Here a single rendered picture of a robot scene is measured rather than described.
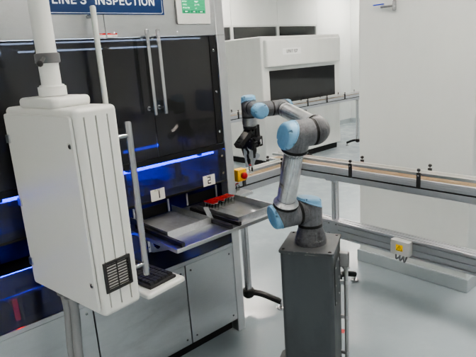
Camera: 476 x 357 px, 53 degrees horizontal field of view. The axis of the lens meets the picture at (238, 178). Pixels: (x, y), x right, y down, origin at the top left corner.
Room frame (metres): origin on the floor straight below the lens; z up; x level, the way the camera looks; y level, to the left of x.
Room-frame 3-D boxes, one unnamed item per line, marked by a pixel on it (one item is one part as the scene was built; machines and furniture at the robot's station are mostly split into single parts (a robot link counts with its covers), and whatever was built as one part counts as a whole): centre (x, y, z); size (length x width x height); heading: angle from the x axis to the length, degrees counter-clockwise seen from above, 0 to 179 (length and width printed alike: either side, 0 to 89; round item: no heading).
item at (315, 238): (2.14, -0.33, 0.84); 0.15 x 0.15 x 0.10
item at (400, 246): (2.66, -0.96, 0.50); 0.12 x 0.05 x 0.09; 41
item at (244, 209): (2.43, 0.03, 0.90); 0.34 x 0.26 x 0.04; 41
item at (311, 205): (2.14, -0.32, 0.96); 0.13 x 0.12 x 0.14; 112
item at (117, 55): (2.24, 0.57, 1.51); 0.47 x 0.01 x 0.59; 131
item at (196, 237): (2.35, 0.18, 0.87); 0.70 x 0.48 x 0.02; 131
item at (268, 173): (3.06, -0.13, 0.92); 0.69 x 0.16 x 0.16; 131
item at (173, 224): (2.29, 0.36, 0.90); 0.34 x 0.26 x 0.04; 41
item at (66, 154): (1.75, 0.64, 1.19); 0.50 x 0.19 x 0.78; 49
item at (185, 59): (2.54, 0.23, 1.51); 0.43 x 0.01 x 0.59; 131
